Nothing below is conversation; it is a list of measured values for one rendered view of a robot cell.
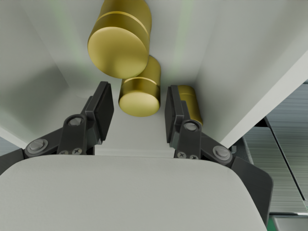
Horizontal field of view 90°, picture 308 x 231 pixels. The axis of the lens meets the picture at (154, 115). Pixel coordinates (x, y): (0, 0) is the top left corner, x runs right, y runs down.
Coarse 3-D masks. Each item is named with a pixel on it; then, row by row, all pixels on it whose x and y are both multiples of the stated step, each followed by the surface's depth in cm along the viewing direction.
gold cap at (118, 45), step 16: (112, 0) 9; (128, 0) 9; (144, 0) 10; (112, 16) 8; (128, 16) 8; (144, 16) 9; (96, 32) 8; (112, 32) 7; (128, 32) 7; (144, 32) 8; (96, 48) 8; (112, 48) 8; (128, 48) 8; (144, 48) 8; (96, 64) 9; (112, 64) 9; (128, 64) 9; (144, 64) 9
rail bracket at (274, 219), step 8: (272, 216) 10; (280, 216) 10; (288, 216) 10; (296, 216) 10; (304, 216) 10; (272, 224) 10; (280, 224) 10; (288, 224) 10; (296, 224) 10; (304, 224) 10
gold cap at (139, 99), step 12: (156, 60) 14; (144, 72) 12; (156, 72) 13; (132, 84) 11; (144, 84) 11; (156, 84) 12; (120, 96) 12; (132, 96) 11; (144, 96) 11; (156, 96) 12; (132, 108) 13; (144, 108) 13; (156, 108) 13
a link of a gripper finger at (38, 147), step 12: (108, 84) 12; (96, 96) 10; (108, 96) 12; (84, 108) 11; (96, 108) 10; (108, 108) 12; (96, 120) 10; (108, 120) 12; (60, 132) 9; (96, 132) 10; (36, 144) 8; (48, 144) 8; (96, 144) 10
